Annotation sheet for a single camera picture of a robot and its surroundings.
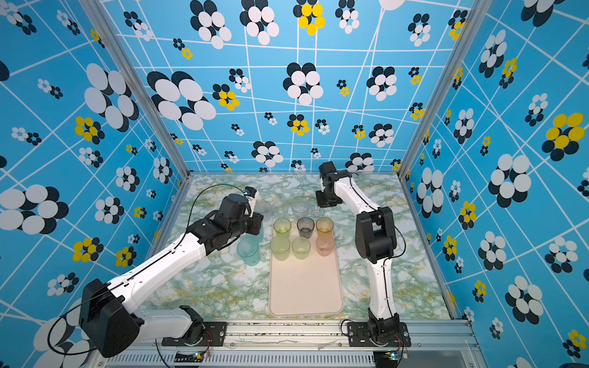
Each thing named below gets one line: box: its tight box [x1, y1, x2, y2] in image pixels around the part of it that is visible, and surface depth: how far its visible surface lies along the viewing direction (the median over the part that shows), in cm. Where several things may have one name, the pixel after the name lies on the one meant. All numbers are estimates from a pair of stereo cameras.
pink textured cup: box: [315, 233, 335, 257], surface depth 92 cm
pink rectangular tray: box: [268, 223, 344, 317], surface depth 85 cm
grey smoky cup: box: [296, 216, 316, 240], surface depth 97 cm
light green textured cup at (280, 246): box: [269, 235, 291, 262], surface depth 94 cm
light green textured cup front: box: [291, 236, 311, 260], surface depth 92 cm
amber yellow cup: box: [315, 216, 335, 237], surface depth 96 cm
